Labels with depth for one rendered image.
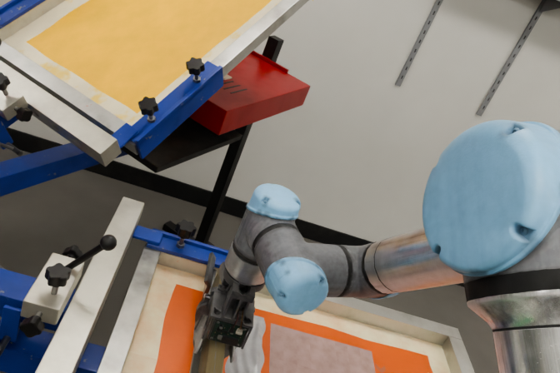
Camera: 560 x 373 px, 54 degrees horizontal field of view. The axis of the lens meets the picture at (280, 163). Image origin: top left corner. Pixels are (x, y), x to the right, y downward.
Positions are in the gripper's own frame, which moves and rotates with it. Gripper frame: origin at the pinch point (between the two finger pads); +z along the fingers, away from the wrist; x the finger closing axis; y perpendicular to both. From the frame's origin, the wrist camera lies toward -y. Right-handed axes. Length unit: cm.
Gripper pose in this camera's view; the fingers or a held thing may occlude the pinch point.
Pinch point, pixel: (212, 346)
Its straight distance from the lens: 103.8
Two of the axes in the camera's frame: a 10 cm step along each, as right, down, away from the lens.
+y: 0.0, 4.6, -8.9
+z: -3.4, 8.3, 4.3
